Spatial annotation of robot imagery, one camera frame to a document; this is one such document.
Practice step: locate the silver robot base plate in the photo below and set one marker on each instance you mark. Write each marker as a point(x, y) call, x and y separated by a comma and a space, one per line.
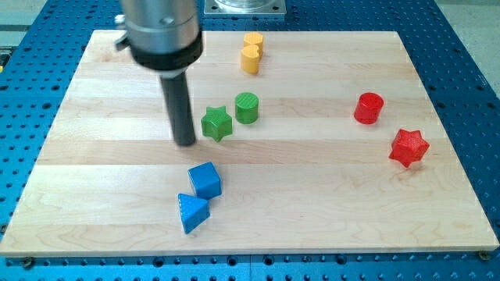
point(244, 7)

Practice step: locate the green cylinder block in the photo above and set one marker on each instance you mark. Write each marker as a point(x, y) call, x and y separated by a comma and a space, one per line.
point(246, 107)

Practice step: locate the yellow heart block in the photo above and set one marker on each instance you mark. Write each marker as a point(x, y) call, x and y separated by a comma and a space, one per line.
point(250, 58)

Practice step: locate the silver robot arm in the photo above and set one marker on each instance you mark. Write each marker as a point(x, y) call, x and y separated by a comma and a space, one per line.
point(165, 36)

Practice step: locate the blue triangular prism block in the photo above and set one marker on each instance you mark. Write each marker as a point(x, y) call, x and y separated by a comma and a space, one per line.
point(193, 211)

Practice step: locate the red star block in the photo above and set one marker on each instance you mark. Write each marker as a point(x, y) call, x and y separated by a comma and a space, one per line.
point(408, 147)

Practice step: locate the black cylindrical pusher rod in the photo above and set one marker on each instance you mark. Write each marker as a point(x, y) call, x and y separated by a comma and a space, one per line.
point(178, 105)

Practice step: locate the yellow hexagon block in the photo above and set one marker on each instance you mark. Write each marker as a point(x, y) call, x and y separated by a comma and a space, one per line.
point(254, 38)

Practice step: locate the red cylinder block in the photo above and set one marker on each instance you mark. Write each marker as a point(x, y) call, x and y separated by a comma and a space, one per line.
point(368, 108)

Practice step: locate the blue cube block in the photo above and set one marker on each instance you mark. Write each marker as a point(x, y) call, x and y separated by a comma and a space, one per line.
point(205, 180)

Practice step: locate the blue perforated metal table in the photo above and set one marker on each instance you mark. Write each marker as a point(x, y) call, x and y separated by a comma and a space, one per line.
point(41, 68)

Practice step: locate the light wooden board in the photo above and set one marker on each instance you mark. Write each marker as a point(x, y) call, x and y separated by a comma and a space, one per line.
point(305, 177)

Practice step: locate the green star block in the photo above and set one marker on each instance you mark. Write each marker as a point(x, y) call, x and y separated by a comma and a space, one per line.
point(217, 123)

